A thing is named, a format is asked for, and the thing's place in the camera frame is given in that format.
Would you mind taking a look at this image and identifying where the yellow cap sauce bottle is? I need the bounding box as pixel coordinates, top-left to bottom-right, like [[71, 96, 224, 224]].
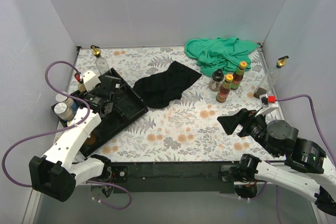
[[216, 74, 234, 103], [231, 61, 247, 90]]

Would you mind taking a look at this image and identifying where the gold spout glass bottle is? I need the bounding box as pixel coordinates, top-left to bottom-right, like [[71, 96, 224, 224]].
[[90, 45, 110, 75]]

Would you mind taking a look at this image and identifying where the tall gold spout bottle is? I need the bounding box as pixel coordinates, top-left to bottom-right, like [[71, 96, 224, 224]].
[[253, 56, 289, 99]]

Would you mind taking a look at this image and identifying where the silver lid spice jar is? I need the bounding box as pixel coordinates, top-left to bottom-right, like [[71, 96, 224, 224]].
[[54, 102, 75, 121]]

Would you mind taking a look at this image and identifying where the blue label spice jar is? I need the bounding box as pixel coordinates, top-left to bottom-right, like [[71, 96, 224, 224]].
[[56, 91, 78, 112]]

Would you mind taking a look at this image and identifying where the dark soy sauce bottle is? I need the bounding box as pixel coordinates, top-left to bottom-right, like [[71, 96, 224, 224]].
[[78, 83, 86, 93]]

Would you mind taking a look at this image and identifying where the pink cap spice bottle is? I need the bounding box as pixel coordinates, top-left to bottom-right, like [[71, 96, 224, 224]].
[[84, 133, 97, 146]]

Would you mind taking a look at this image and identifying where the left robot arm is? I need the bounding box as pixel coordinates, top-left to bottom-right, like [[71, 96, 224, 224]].
[[29, 107, 113, 202]]

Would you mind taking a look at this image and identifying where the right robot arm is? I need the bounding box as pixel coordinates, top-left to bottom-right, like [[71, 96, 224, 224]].
[[217, 109, 335, 216]]

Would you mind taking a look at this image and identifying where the black compartment tray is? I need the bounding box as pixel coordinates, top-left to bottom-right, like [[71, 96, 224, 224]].
[[51, 68, 149, 157]]

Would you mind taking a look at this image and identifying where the black cap spice jar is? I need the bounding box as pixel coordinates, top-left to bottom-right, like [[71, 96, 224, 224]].
[[208, 69, 224, 91]]

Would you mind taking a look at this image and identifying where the black cloth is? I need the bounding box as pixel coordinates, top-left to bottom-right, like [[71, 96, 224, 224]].
[[133, 61, 202, 109]]

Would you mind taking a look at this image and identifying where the green cloth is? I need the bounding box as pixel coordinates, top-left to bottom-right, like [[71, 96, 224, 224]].
[[184, 37, 258, 77]]

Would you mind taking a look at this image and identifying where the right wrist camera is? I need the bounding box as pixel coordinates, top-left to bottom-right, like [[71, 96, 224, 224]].
[[257, 94, 279, 115]]

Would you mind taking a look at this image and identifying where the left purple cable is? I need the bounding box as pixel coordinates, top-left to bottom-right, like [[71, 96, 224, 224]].
[[1, 60, 132, 210]]

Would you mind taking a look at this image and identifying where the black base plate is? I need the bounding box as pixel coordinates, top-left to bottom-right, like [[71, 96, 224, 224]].
[[90, 161, 259, 195]]

